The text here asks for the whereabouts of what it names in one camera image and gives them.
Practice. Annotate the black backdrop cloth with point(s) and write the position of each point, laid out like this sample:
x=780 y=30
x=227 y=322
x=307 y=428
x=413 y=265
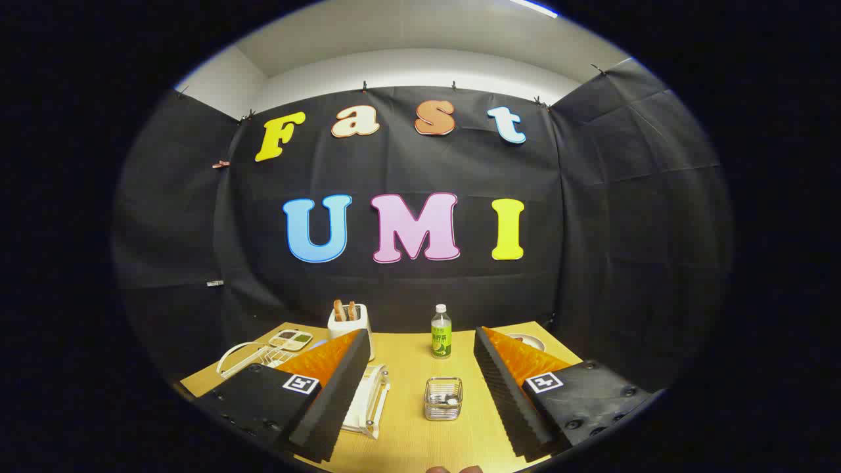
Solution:
x=407 y=164

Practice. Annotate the ceiling light strip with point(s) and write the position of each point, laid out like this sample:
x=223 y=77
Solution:
x=533 y=7

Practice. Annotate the toasted bread slice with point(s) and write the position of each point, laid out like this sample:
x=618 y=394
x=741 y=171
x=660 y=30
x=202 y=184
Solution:
x=353 y=310
x=339 y=310

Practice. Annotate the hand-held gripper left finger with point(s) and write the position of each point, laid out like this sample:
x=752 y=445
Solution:
x=335 y=401

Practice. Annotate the small compartment tray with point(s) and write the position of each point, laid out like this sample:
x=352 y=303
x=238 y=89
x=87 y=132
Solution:
x=292 y=339

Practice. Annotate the white toaster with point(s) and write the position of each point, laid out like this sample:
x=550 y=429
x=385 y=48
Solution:
x=348 y=330

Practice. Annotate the green label drink bottle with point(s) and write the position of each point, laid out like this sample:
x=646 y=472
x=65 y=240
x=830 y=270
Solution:
x=441 y=338

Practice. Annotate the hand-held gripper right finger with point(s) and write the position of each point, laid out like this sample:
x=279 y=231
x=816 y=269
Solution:
x=509 y=401

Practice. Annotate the white round plate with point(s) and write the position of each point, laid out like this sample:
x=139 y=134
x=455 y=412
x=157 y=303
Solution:
x=533 y=341

